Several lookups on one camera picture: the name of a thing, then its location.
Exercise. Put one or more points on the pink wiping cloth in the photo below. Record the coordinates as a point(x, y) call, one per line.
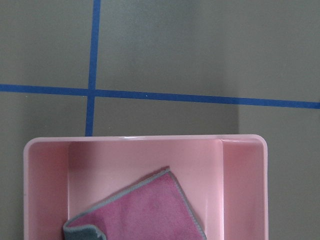
point(155, 208)

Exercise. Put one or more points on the pink plastic bin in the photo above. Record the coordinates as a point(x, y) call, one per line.
point(224, 177)

